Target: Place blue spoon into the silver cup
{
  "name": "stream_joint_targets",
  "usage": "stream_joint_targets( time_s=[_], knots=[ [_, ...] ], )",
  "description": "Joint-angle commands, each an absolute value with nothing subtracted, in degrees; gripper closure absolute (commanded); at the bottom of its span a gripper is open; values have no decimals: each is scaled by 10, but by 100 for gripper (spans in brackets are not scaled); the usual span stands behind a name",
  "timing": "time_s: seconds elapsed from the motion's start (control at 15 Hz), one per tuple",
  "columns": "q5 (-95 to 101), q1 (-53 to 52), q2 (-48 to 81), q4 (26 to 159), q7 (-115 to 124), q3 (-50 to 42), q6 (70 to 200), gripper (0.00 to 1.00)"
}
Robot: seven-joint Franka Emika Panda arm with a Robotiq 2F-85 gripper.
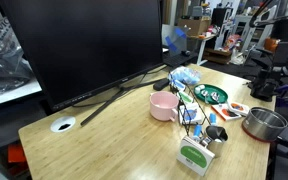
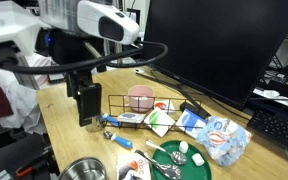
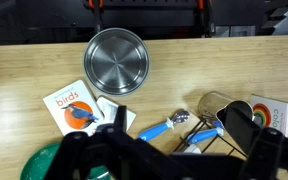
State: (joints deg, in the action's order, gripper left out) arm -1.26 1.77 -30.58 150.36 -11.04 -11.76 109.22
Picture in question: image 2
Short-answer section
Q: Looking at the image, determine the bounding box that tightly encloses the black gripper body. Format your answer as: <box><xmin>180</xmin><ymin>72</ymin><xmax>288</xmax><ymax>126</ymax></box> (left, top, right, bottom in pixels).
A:
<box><xmin>65</xmin><ymin>70</ymin><xmax>102</xmax><ymax>100</ymax></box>

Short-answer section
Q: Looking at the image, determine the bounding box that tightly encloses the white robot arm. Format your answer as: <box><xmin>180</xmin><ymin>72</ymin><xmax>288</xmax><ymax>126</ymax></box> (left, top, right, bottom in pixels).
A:
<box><xmin>0</xmin><ymin>0</ymin><xmax>139</xmax><ymax>126</ymax></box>

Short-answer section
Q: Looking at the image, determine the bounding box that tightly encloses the silver spoon on plate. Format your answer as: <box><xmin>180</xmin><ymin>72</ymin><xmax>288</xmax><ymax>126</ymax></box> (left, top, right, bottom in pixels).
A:
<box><xmin>145</xmin><ymin>140</ymin><xmax>187</xmax><ymax>165</ymax></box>

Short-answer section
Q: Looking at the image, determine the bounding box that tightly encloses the blue circle card box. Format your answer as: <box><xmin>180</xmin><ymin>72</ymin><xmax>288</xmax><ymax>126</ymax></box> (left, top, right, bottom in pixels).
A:
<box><xmin>117</xmin><ymin>112</ymin><xmax>145</xmax><ymax>124</ymax></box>

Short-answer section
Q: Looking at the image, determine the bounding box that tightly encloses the pink mug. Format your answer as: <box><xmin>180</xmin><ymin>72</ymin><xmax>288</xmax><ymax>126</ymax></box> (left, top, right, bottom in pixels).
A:
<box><xmin>126</xmin><ymin>85</ymin><xmax>155</xmax><ymax>112</ymax></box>

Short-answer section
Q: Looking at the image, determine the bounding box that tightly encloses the white desk grommet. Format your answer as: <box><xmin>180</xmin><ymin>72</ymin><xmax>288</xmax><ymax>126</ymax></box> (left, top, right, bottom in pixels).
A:
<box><xmin>134</xmin><ymin>68</ymin><xmax>145</xmax><ymax>74</ymax></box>

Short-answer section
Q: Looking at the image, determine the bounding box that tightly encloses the white cloth pile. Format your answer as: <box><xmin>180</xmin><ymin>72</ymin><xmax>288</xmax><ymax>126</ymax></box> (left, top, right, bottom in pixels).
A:
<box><xmin>0</xmin><ymin>70</ymin><xmax>46</xmax><ymax>134</ymax></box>

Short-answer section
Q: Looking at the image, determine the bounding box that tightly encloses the steel bowl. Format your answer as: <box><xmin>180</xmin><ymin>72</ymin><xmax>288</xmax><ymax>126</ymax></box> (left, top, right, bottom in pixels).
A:
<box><xmin>57</xmin><ymin>157</ymin><xmax>107</xmax><ymax>180</ymax></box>

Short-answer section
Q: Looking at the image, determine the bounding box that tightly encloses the green white card box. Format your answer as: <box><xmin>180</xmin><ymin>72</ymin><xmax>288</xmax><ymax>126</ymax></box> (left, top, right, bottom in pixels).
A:
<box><xmin>144</xmin><ymin>108</ymin><xmax>175</xmax><ymax>137</ymax></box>

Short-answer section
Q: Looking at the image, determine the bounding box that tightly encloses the abc penguin card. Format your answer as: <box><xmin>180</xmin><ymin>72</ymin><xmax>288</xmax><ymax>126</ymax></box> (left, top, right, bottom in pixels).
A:
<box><xmin>117</xmin><ymin>153</ymin><xmax>151</xmax><ymax>180</ymax></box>

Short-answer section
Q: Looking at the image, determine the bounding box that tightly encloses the black power brick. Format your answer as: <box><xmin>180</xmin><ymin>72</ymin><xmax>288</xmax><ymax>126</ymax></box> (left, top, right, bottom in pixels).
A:
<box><xmin>180</xmin><ymin>102</ymin><xmax>210</xmax><ymax>119</ymax></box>

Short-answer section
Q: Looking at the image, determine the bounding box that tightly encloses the blue white card box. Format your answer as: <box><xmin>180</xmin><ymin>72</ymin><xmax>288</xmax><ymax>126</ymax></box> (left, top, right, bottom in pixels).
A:
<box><xmin>176</xmin><ymin>109</ymin><xmax>207</xmax><ymax>138</ymax></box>

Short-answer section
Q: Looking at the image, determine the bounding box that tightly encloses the white marshmallow upper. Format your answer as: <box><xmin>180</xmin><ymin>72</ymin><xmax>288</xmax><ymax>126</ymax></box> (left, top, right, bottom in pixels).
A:
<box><xmin>179</xmin><ymin>141</ymin><xmax>188</xmax><ymax>153</ymax></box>

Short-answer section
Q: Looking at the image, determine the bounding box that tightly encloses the white marshmallow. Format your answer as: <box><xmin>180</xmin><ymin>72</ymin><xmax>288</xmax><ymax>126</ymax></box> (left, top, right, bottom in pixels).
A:
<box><xmin>179</xmin><ymin>141</ymin><xmax>188</xmax><ymax>153</ymax></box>
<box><xmin>192</xmin><ymin>153</ymin><xmax>205</xmax><ymax>166</ymax></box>

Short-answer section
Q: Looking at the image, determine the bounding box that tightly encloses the white marshmallow lower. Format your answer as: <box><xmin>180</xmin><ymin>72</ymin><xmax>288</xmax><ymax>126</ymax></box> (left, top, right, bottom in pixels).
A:
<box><xmin>192</xmin><ymin>153</ymin><xmax>205</xmax><ymax>166</ymax></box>

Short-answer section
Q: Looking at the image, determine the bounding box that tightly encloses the green round plate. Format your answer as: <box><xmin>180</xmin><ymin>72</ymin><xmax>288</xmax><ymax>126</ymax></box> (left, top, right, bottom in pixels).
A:
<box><xmin>151</xmin><ymin>140</ymin><xmax>213</xmax><ymax>180</ymax></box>

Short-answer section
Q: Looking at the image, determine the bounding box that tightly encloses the large black monitor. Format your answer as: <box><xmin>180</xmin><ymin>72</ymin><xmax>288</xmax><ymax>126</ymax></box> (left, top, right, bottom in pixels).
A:
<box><xmin>145</xmin><ymin>0</ymin><xmax>288</xmax><ymax>109</ymax></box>

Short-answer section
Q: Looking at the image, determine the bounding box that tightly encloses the blue white plastic bag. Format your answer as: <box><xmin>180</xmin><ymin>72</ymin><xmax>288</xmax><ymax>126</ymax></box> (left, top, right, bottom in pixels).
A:
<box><xmin>196</xmin><ymin>116</ymin><xmax>252</xmax><ymax>166</ymax></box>

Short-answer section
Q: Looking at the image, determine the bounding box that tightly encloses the black keyboard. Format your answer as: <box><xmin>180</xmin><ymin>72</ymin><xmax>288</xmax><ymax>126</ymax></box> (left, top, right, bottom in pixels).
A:
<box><xmin>248</xmin><ymin>110</ymin><xmax>288</xmax><ymax>146</ymax></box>

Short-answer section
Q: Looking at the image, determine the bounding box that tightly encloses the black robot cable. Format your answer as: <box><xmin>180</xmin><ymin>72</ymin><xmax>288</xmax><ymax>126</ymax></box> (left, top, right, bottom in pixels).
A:
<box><xmin>0</xmin><ymin>40</ymin><xmax>169</xmax><ymax>75</ymax></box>

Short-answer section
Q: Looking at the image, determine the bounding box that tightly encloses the black wire rack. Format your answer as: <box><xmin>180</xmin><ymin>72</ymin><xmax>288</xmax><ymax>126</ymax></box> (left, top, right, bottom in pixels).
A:
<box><xmin>101</xmin><ymin>95</ymin><xmax>203</xmax><ymax>132</ymax></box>

